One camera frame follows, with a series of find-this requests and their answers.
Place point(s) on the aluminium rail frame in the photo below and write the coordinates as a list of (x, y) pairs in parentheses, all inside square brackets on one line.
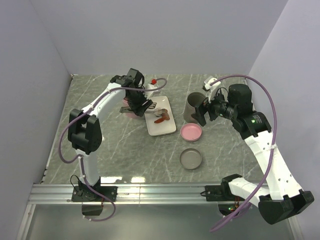
[(127, 194)]

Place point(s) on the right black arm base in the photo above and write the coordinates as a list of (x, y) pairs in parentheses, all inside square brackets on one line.
[(218, 193)]

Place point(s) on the grey round lid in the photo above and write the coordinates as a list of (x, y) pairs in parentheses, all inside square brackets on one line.
[(190, 158)]

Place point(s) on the metal food tongs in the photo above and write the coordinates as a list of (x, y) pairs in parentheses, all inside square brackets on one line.
[(146, 108)]

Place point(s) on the pink cylindrical container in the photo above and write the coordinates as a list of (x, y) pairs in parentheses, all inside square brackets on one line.
[(129, 115)]

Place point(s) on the red-brown meat piece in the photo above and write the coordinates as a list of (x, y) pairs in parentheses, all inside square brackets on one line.
[(160, 120)]

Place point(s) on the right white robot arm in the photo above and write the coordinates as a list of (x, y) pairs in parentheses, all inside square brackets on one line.
[(284, 197)]

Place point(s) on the white rectangular plate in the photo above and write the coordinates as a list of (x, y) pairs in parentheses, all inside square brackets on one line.
[(165, 127)]

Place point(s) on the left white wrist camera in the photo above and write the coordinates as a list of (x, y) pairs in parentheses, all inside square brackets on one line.
[(151, 87)]

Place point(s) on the brown sausage piece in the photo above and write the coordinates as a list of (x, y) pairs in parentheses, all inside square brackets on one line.
[(165, 115)]

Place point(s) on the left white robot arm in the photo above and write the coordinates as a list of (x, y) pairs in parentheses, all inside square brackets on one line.
[(85, 133)]

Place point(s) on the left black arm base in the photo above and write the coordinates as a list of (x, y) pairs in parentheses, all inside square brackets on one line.
[(84, 194)]

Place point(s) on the pink round lid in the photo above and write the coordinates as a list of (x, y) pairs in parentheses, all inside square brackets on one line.
[(191, 132)]

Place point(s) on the grey cylindrical container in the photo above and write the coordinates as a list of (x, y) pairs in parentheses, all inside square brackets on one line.
[(192, 100)]

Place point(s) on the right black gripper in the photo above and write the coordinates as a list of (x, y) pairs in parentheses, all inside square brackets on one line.
[(202, 108)]

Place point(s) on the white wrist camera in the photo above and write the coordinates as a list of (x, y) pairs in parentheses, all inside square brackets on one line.
[(151, 87), (210, 88)]

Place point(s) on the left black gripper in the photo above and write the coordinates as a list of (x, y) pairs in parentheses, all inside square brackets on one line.
[(139, 109)]

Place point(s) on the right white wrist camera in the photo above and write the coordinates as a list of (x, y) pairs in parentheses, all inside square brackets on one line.
[(210, 88)]

